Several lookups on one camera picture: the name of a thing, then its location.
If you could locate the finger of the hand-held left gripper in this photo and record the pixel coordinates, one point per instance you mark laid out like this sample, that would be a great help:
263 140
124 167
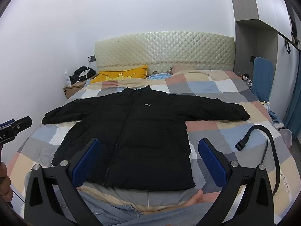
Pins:
22 123

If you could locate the wooden nightstand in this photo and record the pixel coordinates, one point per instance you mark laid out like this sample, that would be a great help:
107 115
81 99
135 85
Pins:
73 90

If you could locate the grey wooden wardrobe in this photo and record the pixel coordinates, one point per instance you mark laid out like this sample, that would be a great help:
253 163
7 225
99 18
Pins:
244 2

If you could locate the checkered patchwork blanket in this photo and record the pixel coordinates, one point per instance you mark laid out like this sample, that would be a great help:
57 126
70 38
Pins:
225 87

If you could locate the row of small bottles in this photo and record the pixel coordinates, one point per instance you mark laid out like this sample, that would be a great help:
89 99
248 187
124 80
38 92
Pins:
245 77

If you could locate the crumpled pale blue cloth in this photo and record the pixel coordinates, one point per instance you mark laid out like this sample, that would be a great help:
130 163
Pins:
275 117

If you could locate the light blue cloth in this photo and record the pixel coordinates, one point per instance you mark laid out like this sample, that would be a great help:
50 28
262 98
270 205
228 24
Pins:
160 76

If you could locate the white bottle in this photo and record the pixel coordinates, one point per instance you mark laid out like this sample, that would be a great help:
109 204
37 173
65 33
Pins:
67 78

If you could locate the black puffer jacket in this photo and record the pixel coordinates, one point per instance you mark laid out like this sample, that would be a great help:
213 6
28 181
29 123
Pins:
150 134

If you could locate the black bag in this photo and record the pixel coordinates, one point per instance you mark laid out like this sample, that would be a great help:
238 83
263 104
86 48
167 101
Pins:
81 73

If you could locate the person's left hand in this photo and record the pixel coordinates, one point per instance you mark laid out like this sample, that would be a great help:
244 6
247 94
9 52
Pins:
4 183

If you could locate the floral pillow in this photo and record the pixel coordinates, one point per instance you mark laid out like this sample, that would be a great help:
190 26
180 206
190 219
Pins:
175 70

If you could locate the dark wall socket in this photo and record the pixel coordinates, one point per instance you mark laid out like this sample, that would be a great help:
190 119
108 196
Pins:
91 58

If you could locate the cream quilted headboard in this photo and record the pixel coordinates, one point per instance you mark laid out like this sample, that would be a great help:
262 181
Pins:
164 47

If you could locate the blue towel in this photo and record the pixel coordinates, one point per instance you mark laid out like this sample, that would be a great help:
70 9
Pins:
262 77

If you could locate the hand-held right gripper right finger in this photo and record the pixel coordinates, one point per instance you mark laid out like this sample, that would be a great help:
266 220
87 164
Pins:
212 163

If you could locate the yellow pillow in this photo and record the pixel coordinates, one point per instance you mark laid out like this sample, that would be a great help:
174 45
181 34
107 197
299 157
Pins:
117 75

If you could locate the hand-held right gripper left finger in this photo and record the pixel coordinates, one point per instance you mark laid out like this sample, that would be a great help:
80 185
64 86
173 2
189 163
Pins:
87 162

